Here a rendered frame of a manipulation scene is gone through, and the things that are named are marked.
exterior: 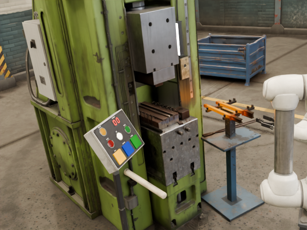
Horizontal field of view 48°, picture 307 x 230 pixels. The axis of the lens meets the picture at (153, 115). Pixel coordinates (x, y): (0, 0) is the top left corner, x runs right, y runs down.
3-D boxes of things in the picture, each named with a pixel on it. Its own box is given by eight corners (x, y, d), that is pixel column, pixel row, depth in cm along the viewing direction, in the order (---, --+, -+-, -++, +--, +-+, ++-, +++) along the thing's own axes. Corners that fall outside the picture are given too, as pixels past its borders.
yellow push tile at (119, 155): (126, 158, 211) (119, 148, 210) (120, 164, 205) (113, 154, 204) (124, 159, 212) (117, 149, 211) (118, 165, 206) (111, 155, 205)
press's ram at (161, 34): (187, 60, 258) (183, 4, 242) (146, 74, 237) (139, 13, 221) (152, 54, 289) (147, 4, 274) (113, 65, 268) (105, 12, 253)
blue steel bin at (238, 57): (266, 72, 653) (267, 34, 625) (248, 85, 597) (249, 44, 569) (210, 68, 725) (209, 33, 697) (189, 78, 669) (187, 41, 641)
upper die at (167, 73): (175, 77, 254) (174, 65, 250) (154, 85, 243) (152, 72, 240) (140, 69, 285) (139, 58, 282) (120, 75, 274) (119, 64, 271)
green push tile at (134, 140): (142, 143, 227) (135, 134, 227) (137, 148, 221) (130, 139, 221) (140, 144, 228) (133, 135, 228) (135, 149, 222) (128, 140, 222)
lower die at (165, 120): (178, 122, 268) (178, 112, 264) (159, 131, 257) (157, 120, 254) (145, 109, 299) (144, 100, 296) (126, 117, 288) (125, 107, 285)
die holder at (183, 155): (201, 167, 288) (198, 117, 271) (166, 186, 268) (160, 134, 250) (158, 146, 330) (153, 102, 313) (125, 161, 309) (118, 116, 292)
